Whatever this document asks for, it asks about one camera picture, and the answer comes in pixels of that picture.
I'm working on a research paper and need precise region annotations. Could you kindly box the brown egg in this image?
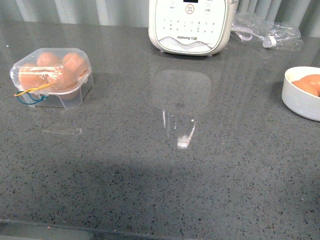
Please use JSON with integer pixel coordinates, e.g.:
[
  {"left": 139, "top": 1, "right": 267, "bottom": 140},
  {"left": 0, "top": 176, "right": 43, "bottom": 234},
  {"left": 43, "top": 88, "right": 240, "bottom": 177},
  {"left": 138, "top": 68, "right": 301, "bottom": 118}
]
[
  {"left": 36, "top": 52, "right": 61, "bottom": 67},
  {"left": 62, "top": 52, "right": 88, "bottom": 75},
  {"left": 300, "top": 74, "right": 320, "bottom": 93},
  {"left": 48, "top": 66, "right": 77, "bottom": 88},
  {"left": 292, "top": 80, "right": 319, "bottom": 97},
  {"left": 18, "top": 63, "right": 48, "bottom": 88}
]

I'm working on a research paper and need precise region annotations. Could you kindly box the clear plastic egg box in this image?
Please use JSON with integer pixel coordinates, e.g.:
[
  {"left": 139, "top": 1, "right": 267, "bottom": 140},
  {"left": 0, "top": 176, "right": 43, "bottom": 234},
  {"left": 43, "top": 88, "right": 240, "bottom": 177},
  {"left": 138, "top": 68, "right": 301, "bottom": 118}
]
[{"left": 9, "top": 48, "right": 94, "bottom": 110}]

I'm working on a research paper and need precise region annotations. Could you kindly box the white Joyoung soymilk maker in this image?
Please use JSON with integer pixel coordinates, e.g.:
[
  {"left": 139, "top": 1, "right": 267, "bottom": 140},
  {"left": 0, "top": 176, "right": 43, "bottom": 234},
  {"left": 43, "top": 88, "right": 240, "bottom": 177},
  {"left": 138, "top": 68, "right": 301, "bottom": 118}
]
[{"left": 148, "top": 0, "right": 239, "bottom": 56}]

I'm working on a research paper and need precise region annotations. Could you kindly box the blue rubber band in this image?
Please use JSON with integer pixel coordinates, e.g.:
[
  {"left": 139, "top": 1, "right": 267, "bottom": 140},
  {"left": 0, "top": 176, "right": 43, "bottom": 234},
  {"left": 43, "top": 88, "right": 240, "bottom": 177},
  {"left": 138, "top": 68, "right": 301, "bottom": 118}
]
[{"left": 16, "top": 93, "right": 48, "bottom": 106}]

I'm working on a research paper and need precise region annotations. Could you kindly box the clear plastic bag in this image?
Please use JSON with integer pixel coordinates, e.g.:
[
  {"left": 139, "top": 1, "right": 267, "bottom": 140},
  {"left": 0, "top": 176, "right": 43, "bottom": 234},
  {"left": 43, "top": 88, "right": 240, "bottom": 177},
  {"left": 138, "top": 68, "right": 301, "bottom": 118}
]
[{"left": 231, "top": 12, "right": 304, "bottom": 52}]

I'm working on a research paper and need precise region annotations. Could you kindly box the white round bowl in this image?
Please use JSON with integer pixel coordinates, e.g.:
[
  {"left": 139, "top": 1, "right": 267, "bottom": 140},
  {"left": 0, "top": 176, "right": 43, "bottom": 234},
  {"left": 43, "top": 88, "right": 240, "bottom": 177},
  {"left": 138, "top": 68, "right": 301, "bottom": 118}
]
[{"left": 281, "top": 66, "right": 320, "bottom": 122}]

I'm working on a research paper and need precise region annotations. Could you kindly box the yellow rubber band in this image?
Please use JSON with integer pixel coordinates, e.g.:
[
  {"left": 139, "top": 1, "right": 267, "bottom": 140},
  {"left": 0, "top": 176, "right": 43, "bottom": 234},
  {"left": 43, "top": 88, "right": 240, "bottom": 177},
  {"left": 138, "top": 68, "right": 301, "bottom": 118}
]
[{"left": 14, "top": 83, "right": 52, "bottom": 97}]

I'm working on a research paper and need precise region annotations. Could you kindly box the white power cord plug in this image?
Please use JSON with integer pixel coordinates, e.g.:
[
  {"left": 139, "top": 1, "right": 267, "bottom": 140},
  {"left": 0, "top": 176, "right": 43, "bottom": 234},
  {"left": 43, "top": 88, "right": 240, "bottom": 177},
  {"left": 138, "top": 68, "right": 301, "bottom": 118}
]
[{"left": 231, "top": 24, "right": 277, "bottom": 49}]

